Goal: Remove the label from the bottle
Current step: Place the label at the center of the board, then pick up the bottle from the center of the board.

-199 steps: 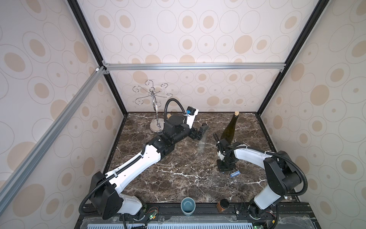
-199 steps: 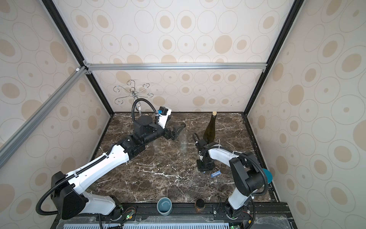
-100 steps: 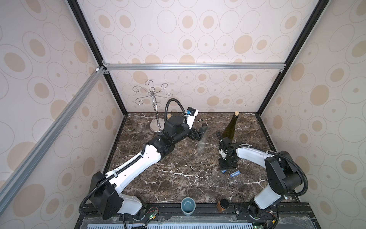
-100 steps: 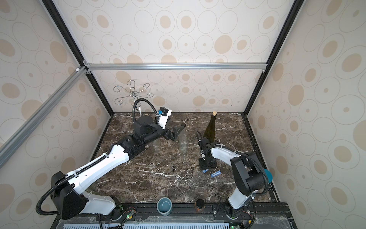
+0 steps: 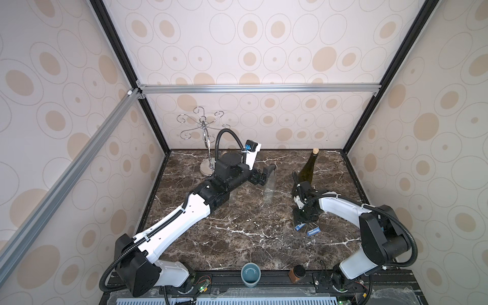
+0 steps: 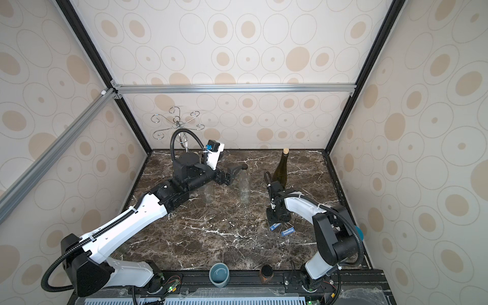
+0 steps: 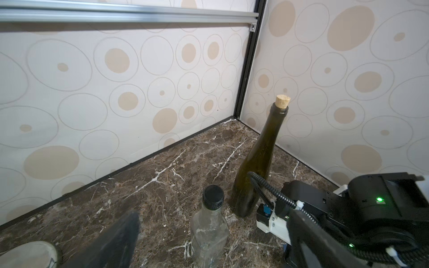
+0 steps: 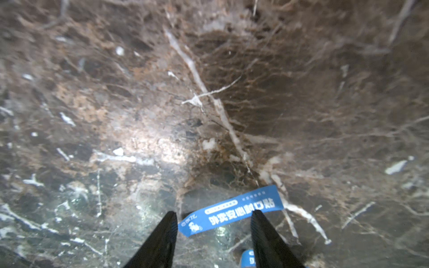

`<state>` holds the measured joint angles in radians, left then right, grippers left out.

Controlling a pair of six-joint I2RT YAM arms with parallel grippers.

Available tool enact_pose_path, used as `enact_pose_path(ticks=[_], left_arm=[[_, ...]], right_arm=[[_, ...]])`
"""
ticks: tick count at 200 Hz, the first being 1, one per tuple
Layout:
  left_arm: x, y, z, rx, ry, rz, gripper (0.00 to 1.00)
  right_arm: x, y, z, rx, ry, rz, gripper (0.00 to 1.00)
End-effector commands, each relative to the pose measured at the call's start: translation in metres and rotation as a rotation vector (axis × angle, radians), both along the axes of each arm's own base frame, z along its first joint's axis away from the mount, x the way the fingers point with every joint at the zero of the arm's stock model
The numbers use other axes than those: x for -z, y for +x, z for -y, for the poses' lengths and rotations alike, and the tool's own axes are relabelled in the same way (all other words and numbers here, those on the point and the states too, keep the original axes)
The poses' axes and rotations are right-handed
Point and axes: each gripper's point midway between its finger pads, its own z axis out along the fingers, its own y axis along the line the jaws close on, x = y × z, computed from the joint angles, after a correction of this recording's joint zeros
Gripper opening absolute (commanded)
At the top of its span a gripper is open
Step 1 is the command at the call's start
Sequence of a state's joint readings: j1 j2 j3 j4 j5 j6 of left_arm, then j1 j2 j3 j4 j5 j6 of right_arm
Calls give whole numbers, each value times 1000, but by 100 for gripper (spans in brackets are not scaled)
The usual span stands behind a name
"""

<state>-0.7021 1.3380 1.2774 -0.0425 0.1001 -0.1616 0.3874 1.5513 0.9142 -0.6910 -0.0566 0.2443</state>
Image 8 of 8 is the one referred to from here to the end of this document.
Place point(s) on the blue peeled label strip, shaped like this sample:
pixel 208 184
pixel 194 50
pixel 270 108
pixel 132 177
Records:
pixel 248 259

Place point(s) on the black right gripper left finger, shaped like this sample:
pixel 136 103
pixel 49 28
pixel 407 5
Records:
pixel 158 249

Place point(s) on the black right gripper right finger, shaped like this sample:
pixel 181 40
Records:
pixel 269 248

